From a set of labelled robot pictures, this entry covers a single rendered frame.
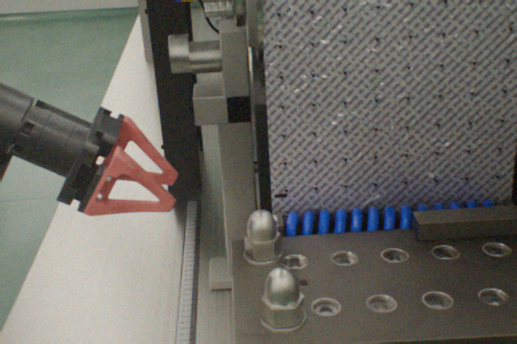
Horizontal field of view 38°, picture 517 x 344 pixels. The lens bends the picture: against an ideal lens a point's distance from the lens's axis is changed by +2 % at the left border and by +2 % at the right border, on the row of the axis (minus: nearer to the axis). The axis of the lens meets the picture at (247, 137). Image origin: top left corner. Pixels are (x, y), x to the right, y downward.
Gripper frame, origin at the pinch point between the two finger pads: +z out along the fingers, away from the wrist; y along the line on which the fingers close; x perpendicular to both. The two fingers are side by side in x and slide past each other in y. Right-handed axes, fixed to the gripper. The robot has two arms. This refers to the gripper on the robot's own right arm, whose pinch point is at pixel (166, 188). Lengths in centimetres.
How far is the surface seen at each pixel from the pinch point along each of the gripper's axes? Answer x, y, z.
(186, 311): -14.1, -3.4, 9.1
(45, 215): -126, -202, -4
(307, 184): 6.9, 0.7, 12.0
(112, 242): -19.3, -19.7, 0.5
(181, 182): -13.3, -33.0, 7.0
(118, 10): -125, -557, -14
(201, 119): 5.7, -6.7, 0.9
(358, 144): 12.9, 0.8, 14.2
